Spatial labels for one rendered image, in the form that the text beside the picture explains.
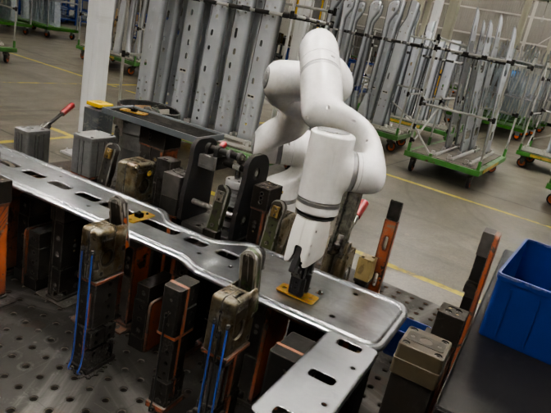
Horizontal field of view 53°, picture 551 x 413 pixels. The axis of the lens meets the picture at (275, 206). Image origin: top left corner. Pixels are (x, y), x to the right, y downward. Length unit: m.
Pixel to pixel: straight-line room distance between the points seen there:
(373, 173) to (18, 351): 0.89
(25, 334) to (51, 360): 0.12
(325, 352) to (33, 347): 0.74
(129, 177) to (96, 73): 3.77
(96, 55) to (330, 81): 4.21
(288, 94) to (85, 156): 0.61
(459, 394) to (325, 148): 0.46
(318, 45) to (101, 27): 4.11
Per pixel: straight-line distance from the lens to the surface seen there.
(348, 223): 1.25
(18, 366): 1.38
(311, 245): 1.04
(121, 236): 1.23
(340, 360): 0.97
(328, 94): 1.12
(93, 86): 5.29
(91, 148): 1.64
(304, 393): 0.87
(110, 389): 1.31
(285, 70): 1.40
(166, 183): 1.52
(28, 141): 1.85
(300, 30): 7.92
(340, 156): 1.00
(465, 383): 0.97
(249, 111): 5.77
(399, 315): 1.18
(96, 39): 5.24
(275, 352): 0.98
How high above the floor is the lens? 1.51
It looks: 18 degrees down
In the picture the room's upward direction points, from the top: 12 degrees clockwise
